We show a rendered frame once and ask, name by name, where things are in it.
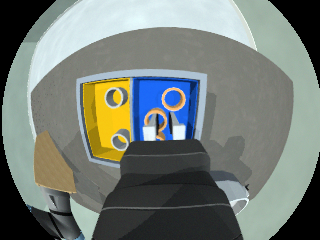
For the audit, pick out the grey metal sleeve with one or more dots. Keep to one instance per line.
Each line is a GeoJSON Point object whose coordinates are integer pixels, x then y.
{"type": "Point", "coordinates": [109, 97]}
{"type": "Point", "coordinates": [115, 141]}

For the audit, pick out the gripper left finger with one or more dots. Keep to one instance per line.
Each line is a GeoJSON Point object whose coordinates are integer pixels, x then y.
{"type": "Point", "coordinates": [151, 131]}

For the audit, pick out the bronze bushing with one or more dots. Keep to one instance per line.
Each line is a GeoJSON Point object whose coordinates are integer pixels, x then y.
{"type": "Point", "coordinates": [160, 111]}
{"type": "Point", "coordinates": [177, 106]}
{"type": "Point", "coordinates": [161, 136]}

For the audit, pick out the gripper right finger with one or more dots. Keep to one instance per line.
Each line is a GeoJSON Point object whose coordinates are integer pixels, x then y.
{"type": "Point", "coordinates": [178, 129]}

